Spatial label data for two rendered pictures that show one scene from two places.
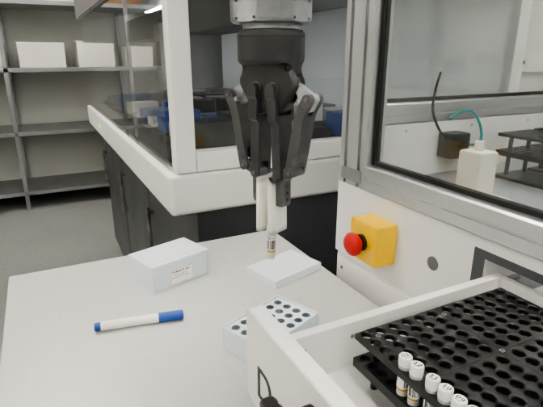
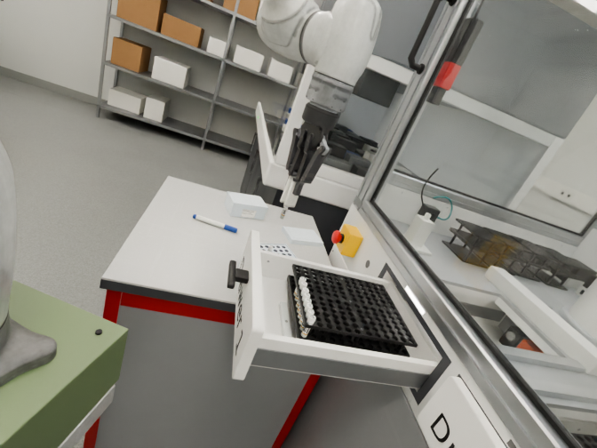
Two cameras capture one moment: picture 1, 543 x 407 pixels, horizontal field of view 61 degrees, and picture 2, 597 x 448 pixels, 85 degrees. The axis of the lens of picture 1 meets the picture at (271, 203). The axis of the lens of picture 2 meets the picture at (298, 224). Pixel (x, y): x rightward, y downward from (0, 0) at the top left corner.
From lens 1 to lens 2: 26 cm
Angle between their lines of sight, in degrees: 10
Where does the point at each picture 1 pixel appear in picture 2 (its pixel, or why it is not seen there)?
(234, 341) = not seen: hidden behind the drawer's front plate
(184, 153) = (283, 153)
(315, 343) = (274, 260)
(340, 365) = (283, 278)
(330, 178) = not seen: hidden behind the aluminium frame
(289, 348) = (254, 249)
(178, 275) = (246, 213)
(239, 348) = not seen: hidden behind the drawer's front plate
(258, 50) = (309, 116)
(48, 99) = (241, 87)
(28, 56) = (240, 56)
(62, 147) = (236, 120)
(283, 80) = (316, 134)
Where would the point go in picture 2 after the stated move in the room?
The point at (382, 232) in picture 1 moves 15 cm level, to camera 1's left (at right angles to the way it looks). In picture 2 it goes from (353, 237) to (305, 214)
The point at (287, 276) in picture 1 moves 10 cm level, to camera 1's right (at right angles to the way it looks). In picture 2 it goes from (299, 240) to (327, 253)
